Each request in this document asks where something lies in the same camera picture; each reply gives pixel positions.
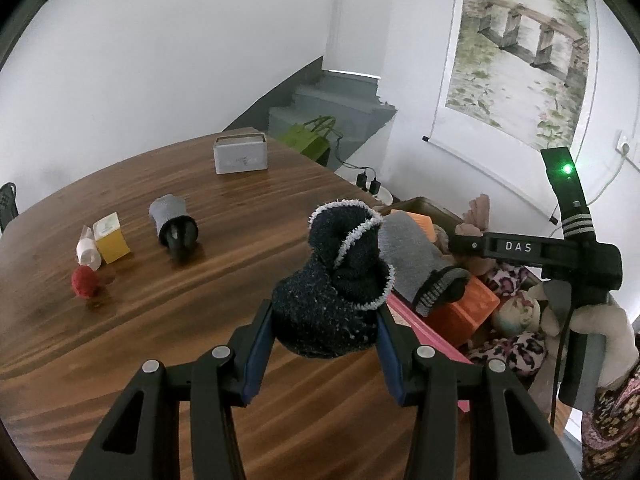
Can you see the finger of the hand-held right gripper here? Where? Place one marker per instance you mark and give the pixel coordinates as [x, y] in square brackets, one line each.
[465, 246]

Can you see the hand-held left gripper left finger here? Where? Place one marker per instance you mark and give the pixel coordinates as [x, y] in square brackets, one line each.
[257, 355]

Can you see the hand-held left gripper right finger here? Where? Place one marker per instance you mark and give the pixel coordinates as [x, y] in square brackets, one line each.
[390, 360]

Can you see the beige knotted cloth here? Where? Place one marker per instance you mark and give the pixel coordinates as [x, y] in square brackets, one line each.
[480, 210]

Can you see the large light orange cube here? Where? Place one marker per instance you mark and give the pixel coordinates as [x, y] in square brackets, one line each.
[422, 222]

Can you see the pink cardboard box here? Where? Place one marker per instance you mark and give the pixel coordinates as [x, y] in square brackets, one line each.
[404, 310]

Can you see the grey sock with striped cuff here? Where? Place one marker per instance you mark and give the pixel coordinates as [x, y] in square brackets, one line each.
[410, 255]

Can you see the small red-orange cube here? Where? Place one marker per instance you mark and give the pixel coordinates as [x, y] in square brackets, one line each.
[465, 315]

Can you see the white plush doll ball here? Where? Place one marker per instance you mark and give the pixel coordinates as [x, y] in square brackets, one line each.
[515, 315]

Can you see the dark fuzzy sock white trim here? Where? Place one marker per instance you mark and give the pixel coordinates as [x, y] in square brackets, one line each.
[330, 300]

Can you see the pink leopard print sock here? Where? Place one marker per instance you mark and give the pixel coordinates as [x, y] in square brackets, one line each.
[515, 352]

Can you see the wooden desktop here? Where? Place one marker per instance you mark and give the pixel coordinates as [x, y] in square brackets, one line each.
[225, 200]

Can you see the person's right hand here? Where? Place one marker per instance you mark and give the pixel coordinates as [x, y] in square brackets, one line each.
[617, 330]

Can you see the white power strip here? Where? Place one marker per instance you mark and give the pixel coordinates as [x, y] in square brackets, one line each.
[375, 187]

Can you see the grey and black rolled sock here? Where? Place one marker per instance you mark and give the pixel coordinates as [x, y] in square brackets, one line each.
[167, 210]

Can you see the small yellow box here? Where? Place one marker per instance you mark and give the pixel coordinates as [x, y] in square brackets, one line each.
[112, 245]

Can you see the red yarn ball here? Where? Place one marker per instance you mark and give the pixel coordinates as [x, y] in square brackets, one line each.
[86, 281]

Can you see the green shopping bag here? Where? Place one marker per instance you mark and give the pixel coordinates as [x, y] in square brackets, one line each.
[305, 142]

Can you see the small clear bottle white cap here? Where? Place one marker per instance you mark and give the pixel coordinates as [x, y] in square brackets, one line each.
[87, 252]

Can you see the grey staircase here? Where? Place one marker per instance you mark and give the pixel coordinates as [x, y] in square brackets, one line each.
[325, 105]

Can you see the black metal chair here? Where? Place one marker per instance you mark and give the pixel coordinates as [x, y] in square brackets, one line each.
[7, 205]

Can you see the landscape wall scroll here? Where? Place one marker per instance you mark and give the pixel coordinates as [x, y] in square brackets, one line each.
[520, 60]

